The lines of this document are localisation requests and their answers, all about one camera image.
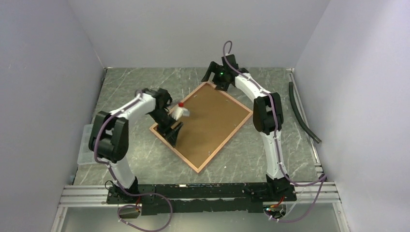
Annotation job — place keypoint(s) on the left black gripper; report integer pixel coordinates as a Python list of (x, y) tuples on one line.
[(171, 137)]

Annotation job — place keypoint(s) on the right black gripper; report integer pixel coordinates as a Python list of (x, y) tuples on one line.
[(214, 67)]

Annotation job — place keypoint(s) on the brown backing board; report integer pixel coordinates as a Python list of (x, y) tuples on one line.
[(215, 117)]

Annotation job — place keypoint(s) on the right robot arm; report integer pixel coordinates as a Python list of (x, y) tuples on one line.
[(267, 119)]

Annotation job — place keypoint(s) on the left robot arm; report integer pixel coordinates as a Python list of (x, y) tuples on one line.
[(109, 138)]

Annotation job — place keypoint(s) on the clear plastic screw box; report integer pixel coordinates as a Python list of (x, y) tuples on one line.
[(85, 155)]

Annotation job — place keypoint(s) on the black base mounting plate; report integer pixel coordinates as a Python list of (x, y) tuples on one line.
[(192, 198)]

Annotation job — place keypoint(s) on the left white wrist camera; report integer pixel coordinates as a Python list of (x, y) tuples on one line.
[(179, 112)]

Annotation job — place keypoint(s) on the aluminium extrusion rail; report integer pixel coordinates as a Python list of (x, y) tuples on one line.
[(95, 196)]

